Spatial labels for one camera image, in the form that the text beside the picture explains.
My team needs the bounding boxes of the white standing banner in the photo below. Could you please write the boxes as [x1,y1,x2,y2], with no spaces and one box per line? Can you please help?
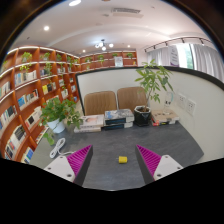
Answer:
[168,45,181,68]

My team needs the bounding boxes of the red black spine book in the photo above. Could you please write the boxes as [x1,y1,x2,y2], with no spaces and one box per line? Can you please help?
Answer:
[151,119,178,127]

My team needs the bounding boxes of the thin dark blue book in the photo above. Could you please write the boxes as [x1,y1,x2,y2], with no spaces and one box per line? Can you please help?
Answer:
[102,121,134,131]

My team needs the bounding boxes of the white coiled power cable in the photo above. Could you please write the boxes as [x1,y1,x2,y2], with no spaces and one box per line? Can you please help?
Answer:
[49,137,76,160]

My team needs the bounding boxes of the thin white book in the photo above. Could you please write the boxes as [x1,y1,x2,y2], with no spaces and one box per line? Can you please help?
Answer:
[73,125,103,134]

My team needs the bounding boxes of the thick white book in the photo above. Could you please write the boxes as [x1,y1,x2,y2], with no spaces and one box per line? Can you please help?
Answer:
[80,114,105,128]

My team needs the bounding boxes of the thick dark blue book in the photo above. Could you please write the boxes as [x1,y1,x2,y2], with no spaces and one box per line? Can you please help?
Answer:
[104,108,135,126]

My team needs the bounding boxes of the tan leather chair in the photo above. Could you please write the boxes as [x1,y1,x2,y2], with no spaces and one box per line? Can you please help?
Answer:
[83,90,118,116]
[116,86,148,113]

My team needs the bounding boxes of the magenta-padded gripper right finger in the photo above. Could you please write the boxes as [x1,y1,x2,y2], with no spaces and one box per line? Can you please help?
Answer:
[134,144,184,185]

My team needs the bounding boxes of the orange wooden bookshelf unit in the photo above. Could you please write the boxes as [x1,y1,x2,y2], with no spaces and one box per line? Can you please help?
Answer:
[0,45,81,164]

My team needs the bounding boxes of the round bulb chandelier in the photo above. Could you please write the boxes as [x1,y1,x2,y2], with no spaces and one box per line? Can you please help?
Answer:
[94,39,115,52]

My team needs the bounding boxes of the black track light rail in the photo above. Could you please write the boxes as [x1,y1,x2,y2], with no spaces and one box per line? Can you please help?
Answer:
[143,35,214,53]

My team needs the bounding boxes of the white sign on shelf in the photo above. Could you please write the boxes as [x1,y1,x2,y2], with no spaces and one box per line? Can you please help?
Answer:
[114,56,124,68]

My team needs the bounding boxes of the white wall socket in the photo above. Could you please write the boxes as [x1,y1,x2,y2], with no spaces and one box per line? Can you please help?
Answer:
[177,93,187,110]
[186,98,197,117]

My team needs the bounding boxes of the clear acrylic sign holder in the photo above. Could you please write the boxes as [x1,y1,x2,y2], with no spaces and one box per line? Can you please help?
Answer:
[163,91,175,114]

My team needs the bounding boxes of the recessed ceiling lights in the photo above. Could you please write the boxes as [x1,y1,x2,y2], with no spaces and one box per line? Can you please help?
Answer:
[43,0,133,49]

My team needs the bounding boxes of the tall plant in black pot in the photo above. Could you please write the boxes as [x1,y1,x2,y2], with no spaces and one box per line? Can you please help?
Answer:
[133,59,174,128]

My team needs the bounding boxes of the leafy plant in white pot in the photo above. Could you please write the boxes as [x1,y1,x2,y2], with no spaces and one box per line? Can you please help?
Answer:
[39,97,84,146]

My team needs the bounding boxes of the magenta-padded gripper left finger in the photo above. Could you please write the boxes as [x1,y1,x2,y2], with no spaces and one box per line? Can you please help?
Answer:
[43,144,94,187]

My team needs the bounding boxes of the orange wall shelf unit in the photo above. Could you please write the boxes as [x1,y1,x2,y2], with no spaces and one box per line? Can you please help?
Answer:
[79,50,139,72]

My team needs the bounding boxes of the white window curtain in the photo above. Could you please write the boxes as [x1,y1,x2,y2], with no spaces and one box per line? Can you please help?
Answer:
[146,48,170,67]
[191,43,224,83]

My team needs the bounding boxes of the ceiling air vent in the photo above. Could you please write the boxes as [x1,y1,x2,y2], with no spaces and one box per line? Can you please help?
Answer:
[110,7,144,18]

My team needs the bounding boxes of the beige cover book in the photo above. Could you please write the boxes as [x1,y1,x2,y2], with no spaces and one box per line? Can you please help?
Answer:
[151,109,180,123]

